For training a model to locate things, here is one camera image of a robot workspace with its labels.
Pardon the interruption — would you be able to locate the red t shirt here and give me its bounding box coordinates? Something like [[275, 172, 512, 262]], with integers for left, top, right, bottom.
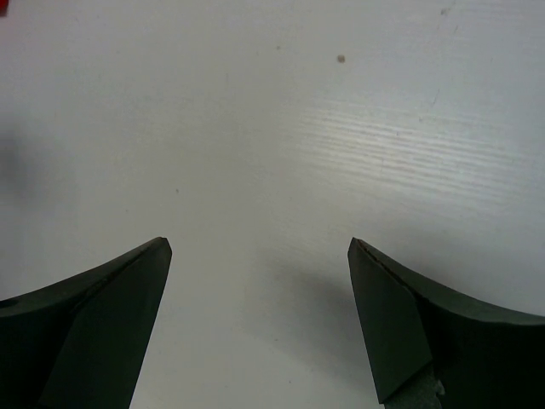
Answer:
[[0, 0, 9, 16]]

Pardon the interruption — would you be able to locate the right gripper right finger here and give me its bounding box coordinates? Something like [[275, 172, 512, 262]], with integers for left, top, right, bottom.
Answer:
[[348, 239, 544, 408]]

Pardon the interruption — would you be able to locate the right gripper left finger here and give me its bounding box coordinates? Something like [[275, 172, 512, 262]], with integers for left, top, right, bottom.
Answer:
[[1, 238, 172, 408]]

